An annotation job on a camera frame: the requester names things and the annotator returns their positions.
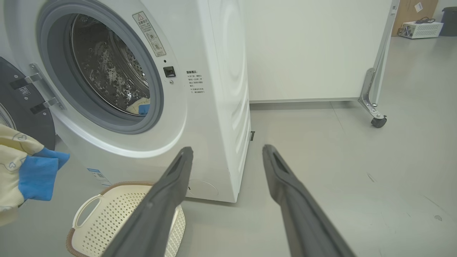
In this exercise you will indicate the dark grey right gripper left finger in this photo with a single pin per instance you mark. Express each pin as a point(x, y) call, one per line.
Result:
point(153, 217)

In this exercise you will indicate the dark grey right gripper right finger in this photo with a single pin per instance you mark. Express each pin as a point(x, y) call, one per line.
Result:
point(303, 221)

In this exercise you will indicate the blue cloth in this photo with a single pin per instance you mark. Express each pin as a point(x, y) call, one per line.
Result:
point(37, 175)

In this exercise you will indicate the dark grey round washer door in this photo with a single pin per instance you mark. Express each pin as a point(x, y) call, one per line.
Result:
point(32, 121)

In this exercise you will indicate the cream perforated basket brown rim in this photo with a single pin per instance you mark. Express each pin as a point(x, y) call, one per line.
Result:
point(103, 221)

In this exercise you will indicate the white front-load washing machine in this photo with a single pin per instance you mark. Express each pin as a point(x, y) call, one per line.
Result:
point(200, 128)

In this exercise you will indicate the blue energy label sticker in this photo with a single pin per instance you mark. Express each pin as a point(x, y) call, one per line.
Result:
point(98, 176)

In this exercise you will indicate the metal partition leg with caster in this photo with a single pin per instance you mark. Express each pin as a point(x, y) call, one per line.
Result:
point(373, 82)

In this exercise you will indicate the white partition panel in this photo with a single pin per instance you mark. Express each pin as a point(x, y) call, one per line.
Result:
point(307, 50)

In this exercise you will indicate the white perforated electronic device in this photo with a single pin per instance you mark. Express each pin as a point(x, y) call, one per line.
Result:
point(421, 30)

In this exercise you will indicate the brown cardboard box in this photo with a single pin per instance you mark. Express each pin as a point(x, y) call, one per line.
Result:
point(410, 10)

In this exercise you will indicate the dark grey trash bin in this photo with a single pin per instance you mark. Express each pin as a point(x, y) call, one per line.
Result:
point(449, 21)

